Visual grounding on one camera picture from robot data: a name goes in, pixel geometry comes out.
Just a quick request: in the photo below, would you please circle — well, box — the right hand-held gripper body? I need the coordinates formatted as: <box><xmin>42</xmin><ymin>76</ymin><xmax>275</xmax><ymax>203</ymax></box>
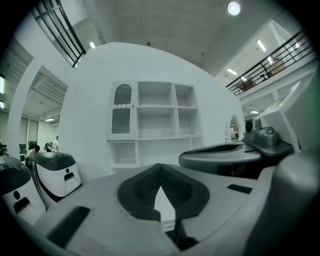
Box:
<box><xmin>242</xmin><ymin>81</ymin><xmax>315</xmax><ymax>158</ymax></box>

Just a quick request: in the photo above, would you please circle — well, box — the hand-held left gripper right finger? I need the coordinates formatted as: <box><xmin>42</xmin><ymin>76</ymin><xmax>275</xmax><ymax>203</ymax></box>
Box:
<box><xmin>160</xmin><ymin>163</ymin><xmax>259</xmax><ymax>245</ymax></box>

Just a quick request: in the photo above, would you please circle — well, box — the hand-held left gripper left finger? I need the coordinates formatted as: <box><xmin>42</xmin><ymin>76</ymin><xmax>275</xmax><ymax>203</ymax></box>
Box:
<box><xmin>32</xmin><ymin>163</ymin><xmax>181</xmax><ymax>256</ymax></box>

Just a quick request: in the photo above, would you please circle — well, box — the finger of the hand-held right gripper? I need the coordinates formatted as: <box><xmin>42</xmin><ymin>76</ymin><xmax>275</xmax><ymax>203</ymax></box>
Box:
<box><xmin>183</xmin><ymin>142</ymin><xmax>245</xmax><ymax>153</ymax></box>
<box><xmin>178</xmin><ymin>148</ymin><xmax>263</xmax><ymax>176</ymax></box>

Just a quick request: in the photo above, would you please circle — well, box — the white cabinet door ribbed glass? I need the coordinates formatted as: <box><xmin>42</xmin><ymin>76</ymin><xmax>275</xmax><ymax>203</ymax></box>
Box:
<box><xmin>110</xmin><ymin>79</ymin><xmax>139</xmax><ymax>141</ymax></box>

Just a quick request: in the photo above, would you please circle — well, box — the white shelf cabinet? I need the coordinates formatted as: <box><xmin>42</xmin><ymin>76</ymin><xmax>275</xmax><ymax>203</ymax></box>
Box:
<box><xmin>106</xmin><ymin>79</ymin><xmax>205</xmax><ymax>232</ymax></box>

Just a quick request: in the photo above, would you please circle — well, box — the white black delivery robot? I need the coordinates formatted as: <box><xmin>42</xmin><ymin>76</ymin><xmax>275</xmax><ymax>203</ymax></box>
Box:
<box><xmin>0</xmin><ymin>156</ymin><xmax>48</xmax><ymax>227</ymax></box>
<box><xmin>28</xmin><ymin>151</ymin><xmax>83</xmax><ymax>201</ymax></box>

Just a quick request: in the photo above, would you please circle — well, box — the brown cardboard box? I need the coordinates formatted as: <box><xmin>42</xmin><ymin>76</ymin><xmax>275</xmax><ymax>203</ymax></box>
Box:
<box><xmin>266</xmin><ymin>61</ymin><xmax>286</xmax><ymax>76</ymax></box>
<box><xmin>238</xmin><ymin>78</ymin><xmax>255</xmax><ymax>91</ymax></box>

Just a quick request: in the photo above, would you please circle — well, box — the black metal railing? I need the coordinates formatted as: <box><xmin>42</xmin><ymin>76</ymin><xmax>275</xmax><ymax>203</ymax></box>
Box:
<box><xmin>225</xmin><ymin>29</ymin><xmax>316</xmax><ymax>97</ymax></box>
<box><xmin>32</xmin><ymin>0</ymin><xmax>87</xmax><ymax>69</ymax></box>

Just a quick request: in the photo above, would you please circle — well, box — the round ceiling lamp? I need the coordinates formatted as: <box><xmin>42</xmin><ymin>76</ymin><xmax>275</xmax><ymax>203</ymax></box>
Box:
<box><xmin>226</xmin><ymin>1</ymin><xmax>241</xmax><ymax>16</ymax></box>

